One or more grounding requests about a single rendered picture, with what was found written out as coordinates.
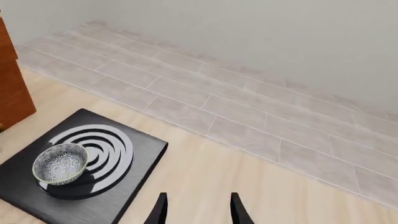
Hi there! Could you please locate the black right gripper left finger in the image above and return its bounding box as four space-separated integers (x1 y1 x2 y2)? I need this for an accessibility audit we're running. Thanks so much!
147 192 169 224

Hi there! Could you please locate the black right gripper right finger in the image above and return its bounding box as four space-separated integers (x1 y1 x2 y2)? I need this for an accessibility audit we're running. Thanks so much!
230 192 256 224

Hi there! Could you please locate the patterned black bowl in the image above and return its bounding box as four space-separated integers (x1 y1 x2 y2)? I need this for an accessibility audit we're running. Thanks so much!
32 142 89 187

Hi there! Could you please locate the wooden cabinet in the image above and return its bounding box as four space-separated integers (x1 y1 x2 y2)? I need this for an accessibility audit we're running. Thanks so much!
0 9 37 133

